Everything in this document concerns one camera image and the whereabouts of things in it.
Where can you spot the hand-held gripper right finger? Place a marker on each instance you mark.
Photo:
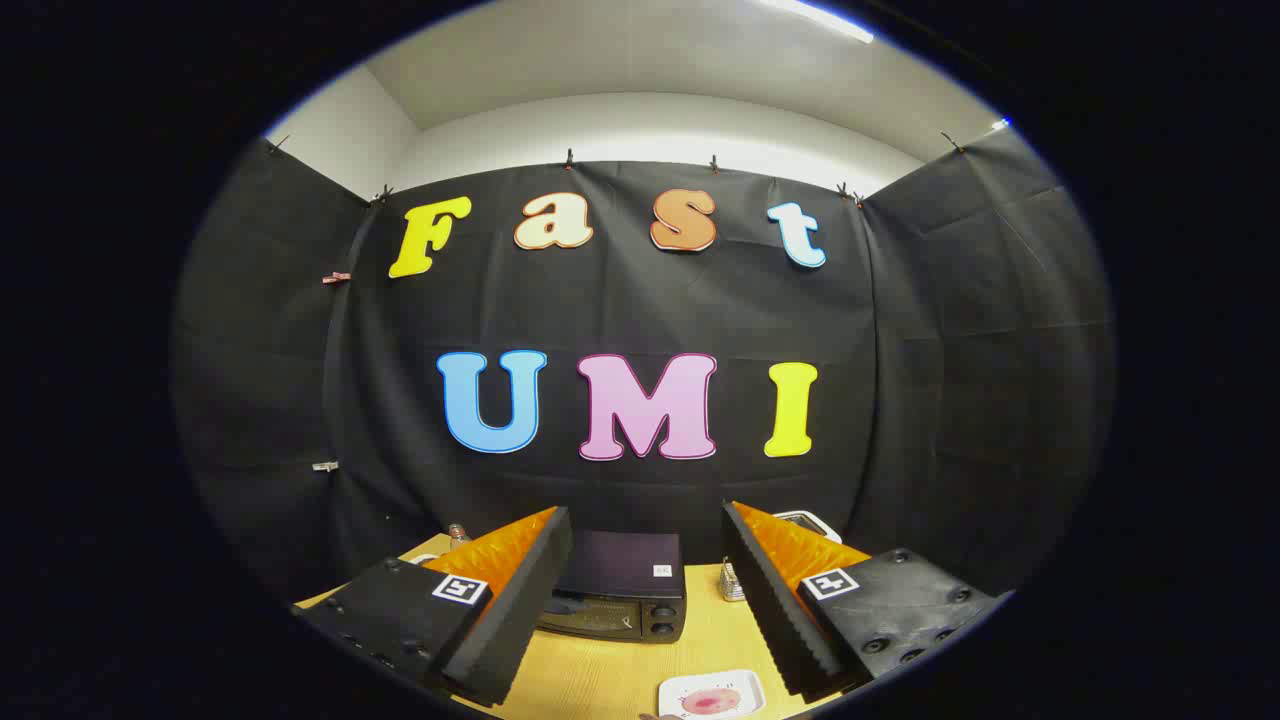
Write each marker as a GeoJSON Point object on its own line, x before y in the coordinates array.
{"type": "Point", "coordinates": [775, 620]}

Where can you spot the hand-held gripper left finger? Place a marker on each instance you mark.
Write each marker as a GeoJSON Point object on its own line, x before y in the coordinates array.
{"type": "Point", "coordinates": [520, 610]}

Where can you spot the round pink food slice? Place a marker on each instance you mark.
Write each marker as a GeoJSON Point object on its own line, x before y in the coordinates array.
{"type": "Point", "coordinates": [712, 701]}

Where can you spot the black toaster oven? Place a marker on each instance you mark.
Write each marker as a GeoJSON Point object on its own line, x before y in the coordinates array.
{"type": "Point", "coordinates": [620, 566]}

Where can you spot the white square plate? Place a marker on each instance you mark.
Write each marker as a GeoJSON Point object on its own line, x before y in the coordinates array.
{"type": "Point", "coordinates": [678, 690]}

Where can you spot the white bread toaster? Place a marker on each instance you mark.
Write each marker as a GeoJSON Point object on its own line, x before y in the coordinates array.
{"type": "Point", "coordinates": [812, 523]}

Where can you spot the metal mesh utensil holder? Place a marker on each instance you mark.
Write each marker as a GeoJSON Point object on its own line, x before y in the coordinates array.
{"type": "Point", "coordinates": [732, 583]}

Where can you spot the small bottle with red cap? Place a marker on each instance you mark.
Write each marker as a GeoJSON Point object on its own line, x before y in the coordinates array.
{"type": "Point", "coordinates": [458, 535]}

